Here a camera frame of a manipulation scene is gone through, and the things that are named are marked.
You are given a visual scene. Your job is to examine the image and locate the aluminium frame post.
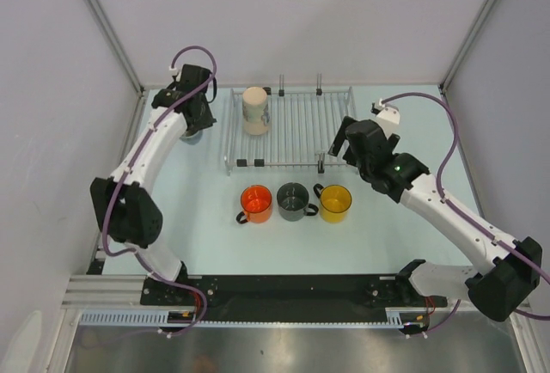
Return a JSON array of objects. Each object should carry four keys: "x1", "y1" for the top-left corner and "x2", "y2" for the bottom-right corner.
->
[
  {"x1": 83, "y1": 0, "x2": 144, "y2": 95},
  {"x1": 439, "y1": 0, "x2": 500, "y2": 95}
]

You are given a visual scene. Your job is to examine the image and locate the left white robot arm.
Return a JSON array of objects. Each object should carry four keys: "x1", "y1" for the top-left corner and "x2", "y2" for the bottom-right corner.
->
[{"x1": 90, "y1": 64, "x2": 217, "y2": 304}]

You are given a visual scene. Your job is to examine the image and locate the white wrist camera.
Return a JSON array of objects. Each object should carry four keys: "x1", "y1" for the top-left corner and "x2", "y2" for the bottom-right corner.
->
[
  {"x1": 371, "y1": 100, "x2": 400, "y2": 138},
  {"x1": 168, "y1": 67, "x2": 180, "y2": 76}
]

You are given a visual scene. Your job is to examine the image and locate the right aluminium frame post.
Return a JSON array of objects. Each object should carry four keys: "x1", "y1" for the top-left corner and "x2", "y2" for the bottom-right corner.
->
[{"x1": 439, "y1": 0, "x2": 500, "y2": 95}]

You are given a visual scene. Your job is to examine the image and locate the left grey cable duct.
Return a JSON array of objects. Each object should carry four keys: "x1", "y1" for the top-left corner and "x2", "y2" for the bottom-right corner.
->
[{"x1": 80, "y1": 309, "x2": 196, "y2": 327}]

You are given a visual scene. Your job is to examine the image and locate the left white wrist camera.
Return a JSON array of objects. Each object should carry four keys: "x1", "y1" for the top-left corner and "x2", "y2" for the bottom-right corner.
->
[{"x1": 168, "y1": 67, "x2": 180, "y2": 76}]

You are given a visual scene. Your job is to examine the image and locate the grey cup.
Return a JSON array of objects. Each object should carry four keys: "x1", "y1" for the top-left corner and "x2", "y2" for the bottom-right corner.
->
[{"x1": 276, "y1": 182, "x2": 319, "y2": 222}]

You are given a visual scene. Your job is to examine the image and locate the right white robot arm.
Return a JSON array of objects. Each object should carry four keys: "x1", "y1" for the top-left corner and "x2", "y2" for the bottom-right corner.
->
[{"x1": 329, "y1": 116, "x2": 542, "y2": 321}]

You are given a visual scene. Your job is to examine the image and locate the metal wire dish rack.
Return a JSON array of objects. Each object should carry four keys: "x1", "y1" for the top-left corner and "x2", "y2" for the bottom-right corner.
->
[{"x1": 223, "y1": 76, "x2": 357, "y2": 174}]

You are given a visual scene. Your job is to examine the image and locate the beige patterned cup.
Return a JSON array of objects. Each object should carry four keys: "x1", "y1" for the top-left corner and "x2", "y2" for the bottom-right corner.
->
[{"x1": 242, "y1": 87, "x2": 271, "y2": 136}]

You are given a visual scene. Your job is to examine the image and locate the orange cup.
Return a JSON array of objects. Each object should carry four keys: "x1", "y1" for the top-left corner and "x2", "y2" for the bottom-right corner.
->
[{"x1": 235, "y1": 185, "x2": 273, "y2": 224}]

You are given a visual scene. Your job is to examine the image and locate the yellow cup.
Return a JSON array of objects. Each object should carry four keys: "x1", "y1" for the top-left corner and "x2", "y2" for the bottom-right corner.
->
[{"x1": 313, "y1": 183, "x2": 352, "y2": 223}]

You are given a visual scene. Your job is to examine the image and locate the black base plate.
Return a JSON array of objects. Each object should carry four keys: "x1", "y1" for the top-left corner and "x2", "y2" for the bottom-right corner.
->
[{"x1": 141, "y1": 272, "x2": 456, "y2": 325}]

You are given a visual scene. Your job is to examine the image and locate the blue floral cup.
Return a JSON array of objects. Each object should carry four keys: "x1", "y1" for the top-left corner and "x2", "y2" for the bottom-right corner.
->
[{"x1": 180, "y1": 131, "x2": 203, "y2": 145}]

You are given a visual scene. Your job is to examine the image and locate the grey cable duct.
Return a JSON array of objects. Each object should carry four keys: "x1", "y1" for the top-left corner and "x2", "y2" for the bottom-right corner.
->
[
  {"x1": 80, "y1": 309, "x2": 196, "y2": 327},
  {"x1": 385, "y1": 307, "x2": 431, "y2": 328}
]

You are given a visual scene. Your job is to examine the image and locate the right grey cable duct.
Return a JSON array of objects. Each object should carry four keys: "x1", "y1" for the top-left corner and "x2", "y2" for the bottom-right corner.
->
[{"x1": 385, "y1": 307, "x2": 431, "y2": 328}]

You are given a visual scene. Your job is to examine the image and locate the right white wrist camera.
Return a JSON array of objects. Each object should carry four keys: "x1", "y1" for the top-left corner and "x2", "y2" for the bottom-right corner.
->
[{"x1": 371, "y1": 100, "x2": 400, "y2": 138}]

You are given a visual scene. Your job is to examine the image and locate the left aluminium frame post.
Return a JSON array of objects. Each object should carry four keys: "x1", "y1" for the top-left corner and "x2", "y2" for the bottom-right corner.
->
[{"x1": 83, "y1": 0, "x2": 144, "y2": 95}]

